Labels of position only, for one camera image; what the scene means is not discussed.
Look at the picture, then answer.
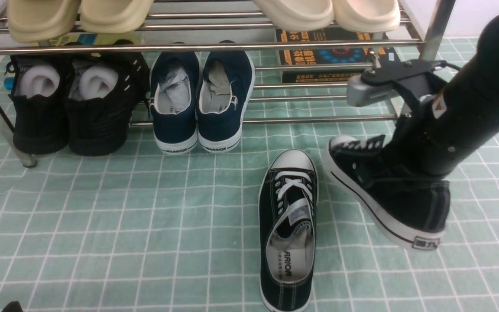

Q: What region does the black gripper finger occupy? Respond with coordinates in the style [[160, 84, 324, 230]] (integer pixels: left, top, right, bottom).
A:
[[1, 301, 24, 312]]

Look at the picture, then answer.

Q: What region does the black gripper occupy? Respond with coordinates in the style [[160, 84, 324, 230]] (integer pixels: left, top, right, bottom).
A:
[[358, 93, 438, 191]]

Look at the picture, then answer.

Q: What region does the black canvas sneaker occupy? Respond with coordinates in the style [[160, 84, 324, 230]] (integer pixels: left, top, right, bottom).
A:
[[321, 135, 451, 251], [258, 149, 318, 312]]

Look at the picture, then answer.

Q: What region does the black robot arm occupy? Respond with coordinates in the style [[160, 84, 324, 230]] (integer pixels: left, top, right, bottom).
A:
[[0, 0, 499, 312]]

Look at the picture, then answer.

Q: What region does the metal shoe rack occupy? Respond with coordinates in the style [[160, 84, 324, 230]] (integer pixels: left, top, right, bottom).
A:
[[0, 0, 456, 168]]

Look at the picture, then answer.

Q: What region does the right cream slipper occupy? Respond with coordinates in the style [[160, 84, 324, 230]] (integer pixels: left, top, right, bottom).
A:
[[332, 0, 401, 33]]

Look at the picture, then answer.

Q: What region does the cream slipper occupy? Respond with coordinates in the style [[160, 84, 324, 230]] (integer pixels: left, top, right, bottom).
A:
[[253, 0, 334, 32], [332, 0, 401, 33]]

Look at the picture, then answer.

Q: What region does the black printed box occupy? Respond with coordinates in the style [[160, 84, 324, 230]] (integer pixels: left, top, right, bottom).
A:
[[275, 28, 399, 84]]

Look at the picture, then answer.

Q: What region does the left cream slipper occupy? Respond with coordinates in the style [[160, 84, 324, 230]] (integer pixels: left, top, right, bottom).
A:
[[253, 0, 334, 32]]

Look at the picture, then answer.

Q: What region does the green checkered floor mat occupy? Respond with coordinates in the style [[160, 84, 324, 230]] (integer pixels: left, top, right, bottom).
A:
[[0, 37, 499, 312]]

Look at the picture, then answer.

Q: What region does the right navy canvas sneaker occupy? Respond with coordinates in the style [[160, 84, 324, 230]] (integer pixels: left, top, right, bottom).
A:
[[196, 51, 256, 153]]

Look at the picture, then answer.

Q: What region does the navy canvas sneaker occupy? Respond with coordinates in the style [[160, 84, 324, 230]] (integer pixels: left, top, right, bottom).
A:
[[196, 51, 256, 153], [149, 52, 201, 155]]

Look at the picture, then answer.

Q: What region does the left black knit shoe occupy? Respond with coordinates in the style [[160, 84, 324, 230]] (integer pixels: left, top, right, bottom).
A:
[[6, 55, 72, 155]]

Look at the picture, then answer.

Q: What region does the black knit shoe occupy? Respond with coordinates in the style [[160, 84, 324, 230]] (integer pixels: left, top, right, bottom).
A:
[[6, 55, 72, 155], [64, 52, 150, 156]]

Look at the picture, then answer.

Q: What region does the right black knit shoe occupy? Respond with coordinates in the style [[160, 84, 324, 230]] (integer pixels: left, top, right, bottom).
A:
[[64, 52, 150, 156]]

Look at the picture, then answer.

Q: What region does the left navy canvas sneaker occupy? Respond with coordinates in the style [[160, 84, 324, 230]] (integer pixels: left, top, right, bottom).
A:
[[149, 52, 201, 155]]

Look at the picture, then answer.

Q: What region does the left tan slipper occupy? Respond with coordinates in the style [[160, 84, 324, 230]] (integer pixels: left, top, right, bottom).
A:
[[6, 0, 81, 43]]

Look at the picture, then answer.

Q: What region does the tan slipper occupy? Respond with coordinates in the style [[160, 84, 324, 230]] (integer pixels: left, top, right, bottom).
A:
[[6, 0, 81, 43], [79, 0, 154, 34]]

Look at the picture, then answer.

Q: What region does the right tan slipper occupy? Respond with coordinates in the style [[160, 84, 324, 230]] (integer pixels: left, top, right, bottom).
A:
[[79, 0, 154, 34]]

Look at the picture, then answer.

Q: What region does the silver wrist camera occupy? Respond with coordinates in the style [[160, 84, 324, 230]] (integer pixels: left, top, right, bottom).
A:
[[346, 75, 399, 108]]

